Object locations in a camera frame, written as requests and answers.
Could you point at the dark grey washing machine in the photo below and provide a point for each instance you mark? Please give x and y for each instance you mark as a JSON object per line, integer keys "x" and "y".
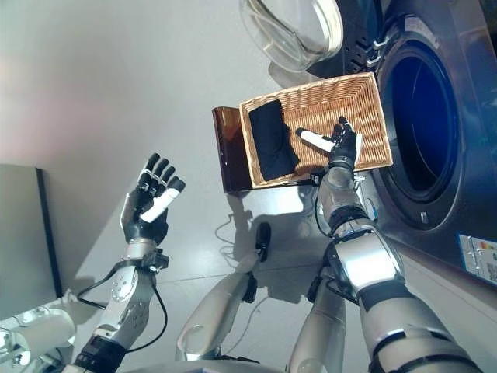
{"x": 458, "y": 116}

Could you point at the white rounded object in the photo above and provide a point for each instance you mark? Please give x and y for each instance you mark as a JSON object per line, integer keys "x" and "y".
{"x": 42, "y": 334}

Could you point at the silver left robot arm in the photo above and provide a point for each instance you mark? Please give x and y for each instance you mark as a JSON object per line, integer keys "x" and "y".
{"x": 124, "y": 295}

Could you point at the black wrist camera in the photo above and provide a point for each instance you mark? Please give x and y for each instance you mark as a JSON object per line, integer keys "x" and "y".
{"x": 319, "y": 175}
{"x": 155, "y": 261}

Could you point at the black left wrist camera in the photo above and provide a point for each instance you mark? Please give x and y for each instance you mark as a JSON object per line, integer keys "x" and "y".
{"x": 155, "y": 261}

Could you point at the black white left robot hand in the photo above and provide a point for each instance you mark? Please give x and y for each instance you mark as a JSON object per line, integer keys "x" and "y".
{"x": 145, "y": 217}

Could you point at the large rectangular wicker basket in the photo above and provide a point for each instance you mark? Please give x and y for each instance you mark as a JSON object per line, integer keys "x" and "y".
{"x": 330, "y": 105}

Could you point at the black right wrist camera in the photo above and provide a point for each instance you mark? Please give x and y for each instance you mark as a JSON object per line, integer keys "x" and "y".
{"x": 319, "y": 175}

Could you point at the black garment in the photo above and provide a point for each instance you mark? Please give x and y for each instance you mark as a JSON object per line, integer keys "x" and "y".
{"x": 273, "y": 143}

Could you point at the silver left robot leg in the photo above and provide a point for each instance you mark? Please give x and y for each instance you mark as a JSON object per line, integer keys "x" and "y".
{"x": 217, "y": 311}

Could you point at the round glass washer door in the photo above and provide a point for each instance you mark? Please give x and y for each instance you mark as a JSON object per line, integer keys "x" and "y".
{"x": 295, "y": 31}

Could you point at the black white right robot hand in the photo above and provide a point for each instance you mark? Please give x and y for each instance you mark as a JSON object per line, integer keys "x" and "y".
{"x": 343, "y": 149}

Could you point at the blue energy label sticker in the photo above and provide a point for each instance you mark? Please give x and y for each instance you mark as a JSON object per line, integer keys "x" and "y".
{"x": 479, "y": 260}

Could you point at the silver robot leg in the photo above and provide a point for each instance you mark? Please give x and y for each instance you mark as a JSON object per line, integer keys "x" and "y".
{"x": 322, "y": 334}
{"x": 217, "y": 311}

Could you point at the grey robot torso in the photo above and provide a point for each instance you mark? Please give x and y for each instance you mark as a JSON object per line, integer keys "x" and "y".
{"x": 233, "y": 367}

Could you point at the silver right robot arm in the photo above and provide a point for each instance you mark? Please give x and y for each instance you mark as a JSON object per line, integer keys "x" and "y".
{"x": 365, "y": 264}

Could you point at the silver right robot leg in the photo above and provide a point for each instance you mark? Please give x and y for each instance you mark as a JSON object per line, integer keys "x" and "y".
{"x": 322, "y": 334}

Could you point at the glossy brown stool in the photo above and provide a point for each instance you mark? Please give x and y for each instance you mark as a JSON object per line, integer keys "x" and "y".
{"x": 229, "y": 155}

